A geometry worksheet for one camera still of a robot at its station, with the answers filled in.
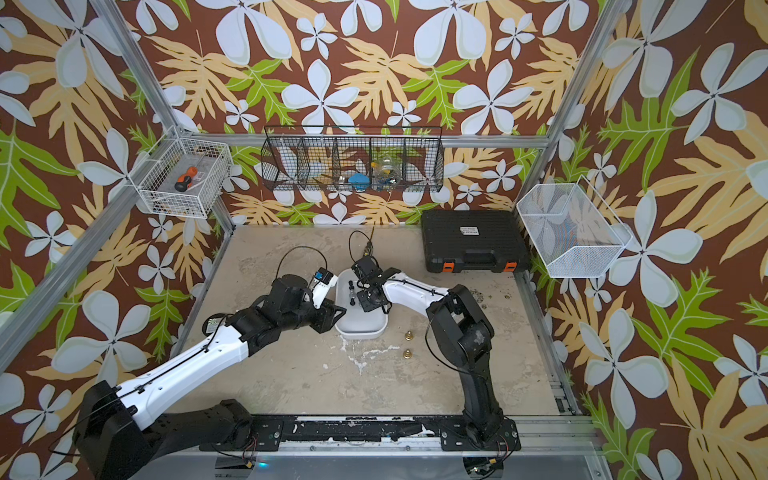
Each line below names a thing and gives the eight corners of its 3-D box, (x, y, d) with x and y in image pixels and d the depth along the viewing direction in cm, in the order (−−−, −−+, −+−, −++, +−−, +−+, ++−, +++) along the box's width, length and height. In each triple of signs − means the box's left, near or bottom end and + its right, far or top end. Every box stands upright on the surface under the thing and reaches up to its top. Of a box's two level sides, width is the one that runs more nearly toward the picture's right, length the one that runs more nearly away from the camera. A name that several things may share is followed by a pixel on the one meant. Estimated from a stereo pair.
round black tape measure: (203, 336, 94) (198, 332, 91) (211, 317, 98) (206, 313, 95) (218, 336, 94) (214, 332, 91) (225, 317, 98) (221, 313, 95)
